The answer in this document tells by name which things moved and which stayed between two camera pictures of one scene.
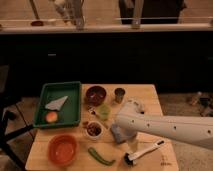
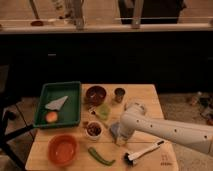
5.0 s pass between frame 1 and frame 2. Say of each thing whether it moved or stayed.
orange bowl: stayed
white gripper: moved
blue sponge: stayed
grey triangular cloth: stayed
